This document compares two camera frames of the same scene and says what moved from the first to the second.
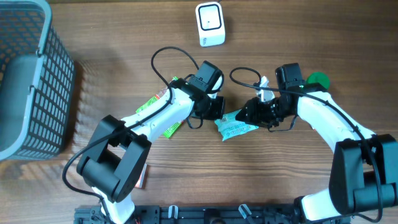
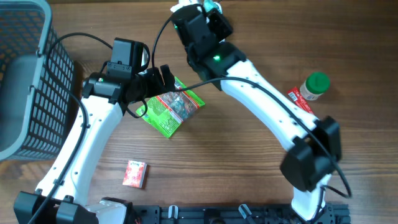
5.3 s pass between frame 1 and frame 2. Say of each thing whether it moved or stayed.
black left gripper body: moved
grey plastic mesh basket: stayed
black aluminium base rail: stayed
